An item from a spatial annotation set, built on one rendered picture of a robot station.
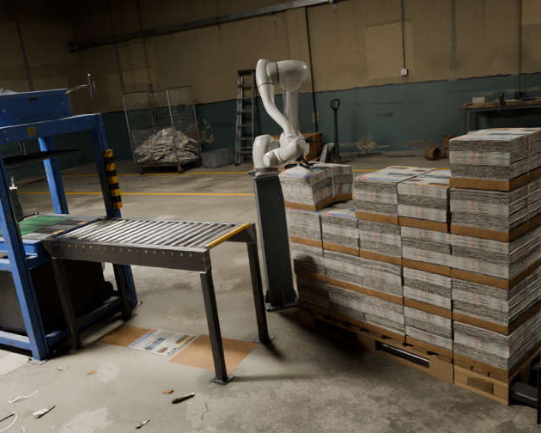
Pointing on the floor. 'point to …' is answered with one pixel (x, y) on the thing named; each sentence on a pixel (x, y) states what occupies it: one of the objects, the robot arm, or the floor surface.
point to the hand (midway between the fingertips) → (314, 151)
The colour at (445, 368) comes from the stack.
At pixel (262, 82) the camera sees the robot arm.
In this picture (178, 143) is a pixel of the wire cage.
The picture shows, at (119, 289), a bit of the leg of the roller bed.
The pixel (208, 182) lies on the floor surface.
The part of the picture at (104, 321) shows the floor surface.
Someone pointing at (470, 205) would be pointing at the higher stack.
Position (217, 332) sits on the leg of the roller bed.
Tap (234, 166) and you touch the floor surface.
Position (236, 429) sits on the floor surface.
